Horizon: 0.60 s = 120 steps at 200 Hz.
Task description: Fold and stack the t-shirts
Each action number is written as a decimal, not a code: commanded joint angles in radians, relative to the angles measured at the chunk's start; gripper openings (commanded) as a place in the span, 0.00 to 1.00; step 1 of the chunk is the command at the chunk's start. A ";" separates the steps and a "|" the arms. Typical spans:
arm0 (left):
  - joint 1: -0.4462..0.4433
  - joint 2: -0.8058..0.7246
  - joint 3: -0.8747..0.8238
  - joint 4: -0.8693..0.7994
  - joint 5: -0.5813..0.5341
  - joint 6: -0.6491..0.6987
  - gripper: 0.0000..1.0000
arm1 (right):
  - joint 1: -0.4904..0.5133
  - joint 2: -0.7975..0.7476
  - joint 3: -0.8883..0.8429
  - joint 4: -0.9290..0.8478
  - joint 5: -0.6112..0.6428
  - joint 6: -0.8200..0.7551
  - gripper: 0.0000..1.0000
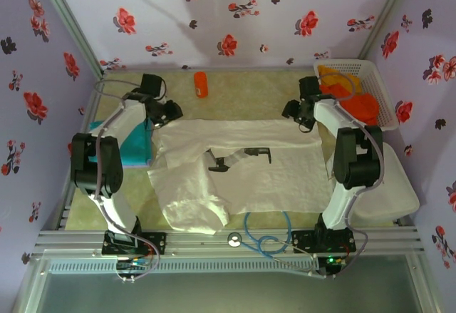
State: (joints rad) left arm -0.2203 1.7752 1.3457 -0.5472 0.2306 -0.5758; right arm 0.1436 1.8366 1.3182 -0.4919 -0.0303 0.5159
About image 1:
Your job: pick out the white plastic basket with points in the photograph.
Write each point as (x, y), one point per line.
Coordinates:
(383, 85)

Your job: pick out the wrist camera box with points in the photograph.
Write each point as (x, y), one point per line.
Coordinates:
(151, 84)
(309, 85)

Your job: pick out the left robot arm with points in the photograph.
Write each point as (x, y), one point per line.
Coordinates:
(96, 167)

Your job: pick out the orange plastic bottle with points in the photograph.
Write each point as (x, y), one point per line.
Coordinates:
(200, 85)

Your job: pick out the orange t-shirt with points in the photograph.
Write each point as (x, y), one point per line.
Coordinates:
(363, 108)

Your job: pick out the white t-shirt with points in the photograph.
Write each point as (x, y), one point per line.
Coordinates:
(278, 184)

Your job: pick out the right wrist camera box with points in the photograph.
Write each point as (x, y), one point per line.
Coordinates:
(309, 85)

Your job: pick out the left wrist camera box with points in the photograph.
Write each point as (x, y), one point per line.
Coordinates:
(151, 84)

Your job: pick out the folded teal t-shirt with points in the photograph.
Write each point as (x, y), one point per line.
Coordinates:
(137, 147)

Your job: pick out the yellow t-shirt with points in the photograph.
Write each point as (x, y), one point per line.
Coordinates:
(326, 70)

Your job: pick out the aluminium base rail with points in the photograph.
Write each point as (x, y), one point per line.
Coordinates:
(199, 243)

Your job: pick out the blue stethoscope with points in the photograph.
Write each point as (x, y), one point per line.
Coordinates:
(234, 239)

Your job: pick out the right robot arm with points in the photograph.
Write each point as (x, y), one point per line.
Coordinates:
(356, 159)

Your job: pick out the aluminium table edge rail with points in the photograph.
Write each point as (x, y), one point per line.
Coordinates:
(249, 68)

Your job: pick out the white plastic bin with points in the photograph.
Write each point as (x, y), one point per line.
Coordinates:
(399, 192)

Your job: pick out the aluminium frame post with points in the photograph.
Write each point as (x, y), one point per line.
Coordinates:
(386, 13)
(67, 17)

